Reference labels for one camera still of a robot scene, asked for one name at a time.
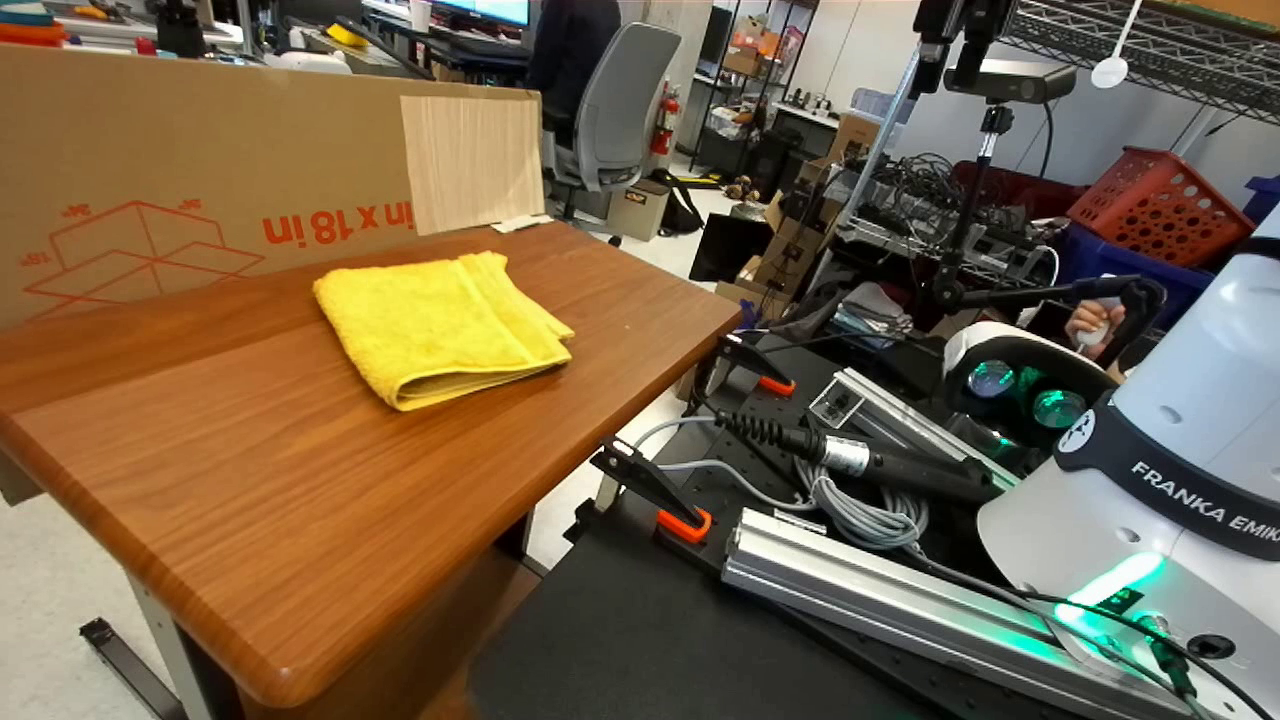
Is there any yellow terry towel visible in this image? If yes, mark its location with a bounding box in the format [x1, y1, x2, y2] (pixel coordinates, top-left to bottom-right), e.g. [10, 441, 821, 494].
[306, 248, 580, 418]

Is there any white hanging ladle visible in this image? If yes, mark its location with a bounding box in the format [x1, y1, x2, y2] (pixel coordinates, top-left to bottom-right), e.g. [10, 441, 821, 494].
[1086, 0, 1148, 96]

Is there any black tripod stand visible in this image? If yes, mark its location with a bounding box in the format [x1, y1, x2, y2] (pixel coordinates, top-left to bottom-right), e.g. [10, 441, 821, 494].
[933, 100, 1019, 323]

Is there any red plastic crate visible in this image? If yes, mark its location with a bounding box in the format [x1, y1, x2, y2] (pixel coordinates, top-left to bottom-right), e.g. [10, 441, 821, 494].
[1063, 146, 1256, 271]

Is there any blue plastic bin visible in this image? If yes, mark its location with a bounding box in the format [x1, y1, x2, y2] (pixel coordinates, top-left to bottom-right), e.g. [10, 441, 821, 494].
[1057, 226, 1210, 323]

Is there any red fire extinguisher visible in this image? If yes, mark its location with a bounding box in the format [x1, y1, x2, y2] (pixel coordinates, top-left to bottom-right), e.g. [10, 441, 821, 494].
[647, 80, 683, 160]

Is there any black flat panel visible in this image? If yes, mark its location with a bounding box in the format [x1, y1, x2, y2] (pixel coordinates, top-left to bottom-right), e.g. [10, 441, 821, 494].
[688, 212, 780, 288]

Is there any grey office chair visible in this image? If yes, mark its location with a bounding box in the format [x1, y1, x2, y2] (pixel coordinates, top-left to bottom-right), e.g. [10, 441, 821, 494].
[542, 21, 688, 231]

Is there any small beige cardboard box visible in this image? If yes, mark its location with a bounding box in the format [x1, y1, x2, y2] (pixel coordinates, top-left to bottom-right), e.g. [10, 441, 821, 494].
[604, 175, 676, 243]

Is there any white headset with green lenses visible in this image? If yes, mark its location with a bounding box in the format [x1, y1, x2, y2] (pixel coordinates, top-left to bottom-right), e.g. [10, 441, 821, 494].
[935, 315, 1124, 472]

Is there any computer monitor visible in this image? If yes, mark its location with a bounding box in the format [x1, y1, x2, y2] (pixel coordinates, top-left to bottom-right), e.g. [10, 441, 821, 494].
[428, 0, 541, 46]

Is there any light wooden board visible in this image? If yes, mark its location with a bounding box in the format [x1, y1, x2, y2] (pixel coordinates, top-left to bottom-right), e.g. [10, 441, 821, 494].
[394, 90, 546, 239]

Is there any black perforated base board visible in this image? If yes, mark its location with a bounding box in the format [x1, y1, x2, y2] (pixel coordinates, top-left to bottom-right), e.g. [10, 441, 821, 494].
[465, 497, 951, 720]

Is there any large brown cardboard box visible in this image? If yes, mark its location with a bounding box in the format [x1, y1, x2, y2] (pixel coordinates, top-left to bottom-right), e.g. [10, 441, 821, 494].
[0, 48, 418, 338]

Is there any grey metal table leg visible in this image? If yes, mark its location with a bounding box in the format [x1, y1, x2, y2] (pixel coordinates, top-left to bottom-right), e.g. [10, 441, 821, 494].
[75, 567, 225, 720]

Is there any black camera on stand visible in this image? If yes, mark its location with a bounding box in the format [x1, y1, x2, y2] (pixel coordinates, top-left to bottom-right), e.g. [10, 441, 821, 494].
[940, 52, 1079, 110]

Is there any metal wire shelf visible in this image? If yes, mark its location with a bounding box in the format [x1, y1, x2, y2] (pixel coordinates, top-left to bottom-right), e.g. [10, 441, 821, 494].
[853, 0, 1280, 231]

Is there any silver metal bracket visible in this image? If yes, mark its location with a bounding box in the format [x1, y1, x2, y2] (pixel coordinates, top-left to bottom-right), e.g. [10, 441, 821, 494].
[802, 370, 1023, 494]

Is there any orange handled black clamp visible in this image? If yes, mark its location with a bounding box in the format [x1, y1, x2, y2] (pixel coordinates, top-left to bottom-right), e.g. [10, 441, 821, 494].
[590, 438, 720, 551]
[712, 338, 802, 403]

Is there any thick black plug cable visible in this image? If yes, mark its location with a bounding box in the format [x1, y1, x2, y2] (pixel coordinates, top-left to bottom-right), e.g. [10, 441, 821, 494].
[715, 403, 1000, 505]

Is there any grey coiled cable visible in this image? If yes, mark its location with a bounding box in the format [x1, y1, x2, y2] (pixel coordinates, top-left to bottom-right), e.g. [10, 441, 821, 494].
[796, 463, 935, 551]

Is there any long aluminium rail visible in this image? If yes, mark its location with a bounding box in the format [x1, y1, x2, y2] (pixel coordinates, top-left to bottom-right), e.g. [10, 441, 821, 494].
[715, 505, 1199, 720]

